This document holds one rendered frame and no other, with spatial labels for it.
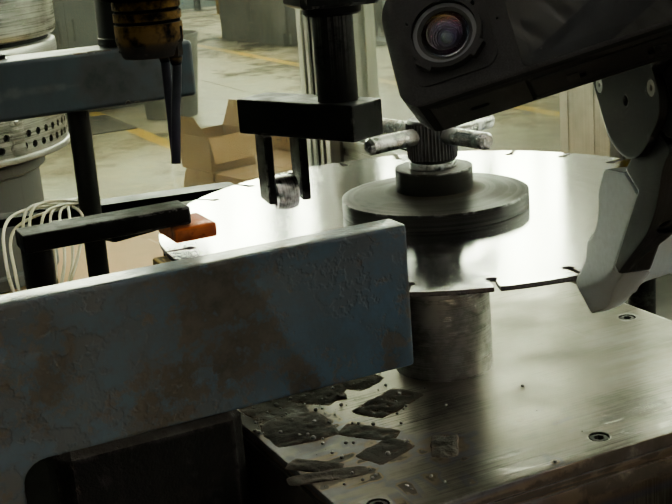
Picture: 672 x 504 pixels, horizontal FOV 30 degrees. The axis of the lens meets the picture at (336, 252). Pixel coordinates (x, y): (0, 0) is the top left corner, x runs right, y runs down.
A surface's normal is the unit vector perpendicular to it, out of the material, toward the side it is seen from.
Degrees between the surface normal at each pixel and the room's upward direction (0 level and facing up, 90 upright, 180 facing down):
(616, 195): 90
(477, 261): 0
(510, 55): 60
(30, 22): 90
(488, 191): 5
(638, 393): 0
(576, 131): 90
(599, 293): 128
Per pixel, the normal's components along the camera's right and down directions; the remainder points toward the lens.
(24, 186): 0.93, 0.01
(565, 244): -0.07, -0.96
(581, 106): -0.89, 0.18
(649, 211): -0.97, 0.13
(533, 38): -0.31, -0.24
